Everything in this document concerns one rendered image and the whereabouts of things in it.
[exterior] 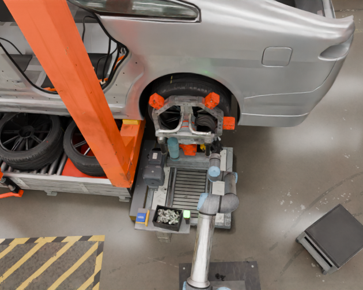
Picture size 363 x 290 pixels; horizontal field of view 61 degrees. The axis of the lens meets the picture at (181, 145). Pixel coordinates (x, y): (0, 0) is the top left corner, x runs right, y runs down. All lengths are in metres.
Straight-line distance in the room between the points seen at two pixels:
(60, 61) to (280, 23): 1.19
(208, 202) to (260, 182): 1.24
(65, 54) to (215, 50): 0.91
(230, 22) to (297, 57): 0.47
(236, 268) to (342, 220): 0.93
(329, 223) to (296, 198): 0.50
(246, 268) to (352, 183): 1.43
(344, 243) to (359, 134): 1.41
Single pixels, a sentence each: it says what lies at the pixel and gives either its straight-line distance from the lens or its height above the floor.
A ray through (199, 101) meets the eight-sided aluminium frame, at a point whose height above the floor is 1.12.
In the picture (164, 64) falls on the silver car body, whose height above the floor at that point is 1.38.
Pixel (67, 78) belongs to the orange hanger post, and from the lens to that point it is 1.61.
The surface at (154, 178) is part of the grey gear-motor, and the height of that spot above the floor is 0.39.
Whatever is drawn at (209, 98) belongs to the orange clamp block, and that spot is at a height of 1.15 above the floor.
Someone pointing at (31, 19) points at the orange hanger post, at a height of 2.08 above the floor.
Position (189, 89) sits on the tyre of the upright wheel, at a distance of 2.23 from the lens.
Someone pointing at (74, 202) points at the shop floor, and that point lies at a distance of 3.28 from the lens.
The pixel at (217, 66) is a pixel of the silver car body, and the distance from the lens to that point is 2.08.
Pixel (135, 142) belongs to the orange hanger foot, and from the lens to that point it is 2.59.
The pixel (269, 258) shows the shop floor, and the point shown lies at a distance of 2.92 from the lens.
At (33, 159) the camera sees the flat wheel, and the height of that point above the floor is 0.46.
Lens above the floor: 2.80
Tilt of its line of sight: 57 degrees down
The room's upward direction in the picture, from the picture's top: 7 degrees counter-clockwise
